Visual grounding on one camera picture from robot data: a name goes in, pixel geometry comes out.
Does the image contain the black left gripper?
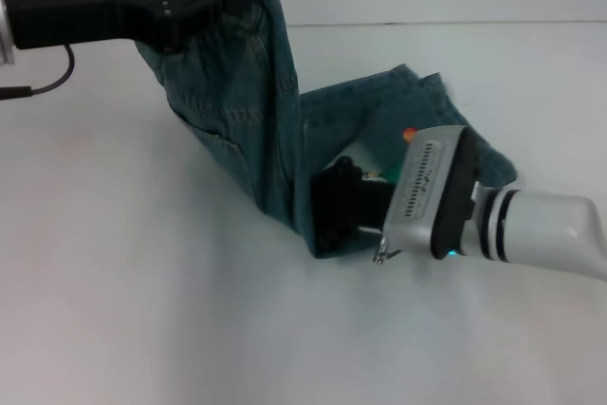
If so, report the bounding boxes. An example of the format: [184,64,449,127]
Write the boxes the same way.
[0,0,224,53]

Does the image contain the black cable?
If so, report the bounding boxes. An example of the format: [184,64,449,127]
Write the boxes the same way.
[0,44,77,102]

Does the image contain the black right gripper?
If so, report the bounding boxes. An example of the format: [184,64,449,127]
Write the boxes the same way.
[310,157,397,249]

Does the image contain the small metal cable plug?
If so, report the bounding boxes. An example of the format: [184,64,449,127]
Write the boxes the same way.
[373,233,402,265]

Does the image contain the blue denim shorts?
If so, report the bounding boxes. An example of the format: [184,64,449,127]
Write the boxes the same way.
[135,0,519,259]

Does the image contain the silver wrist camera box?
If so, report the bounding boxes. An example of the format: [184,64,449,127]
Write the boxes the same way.
[381,124,480,262]

